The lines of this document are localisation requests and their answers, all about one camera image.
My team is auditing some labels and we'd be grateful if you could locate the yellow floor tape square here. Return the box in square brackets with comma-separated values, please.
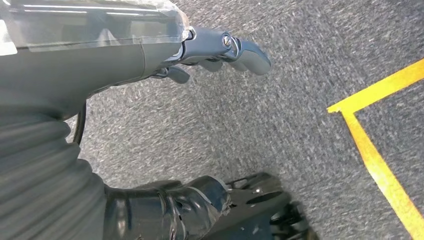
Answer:
[326, 58, 424, 240]

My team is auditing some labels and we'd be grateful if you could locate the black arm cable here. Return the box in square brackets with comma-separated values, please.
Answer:
[72, 100, 88, 146]

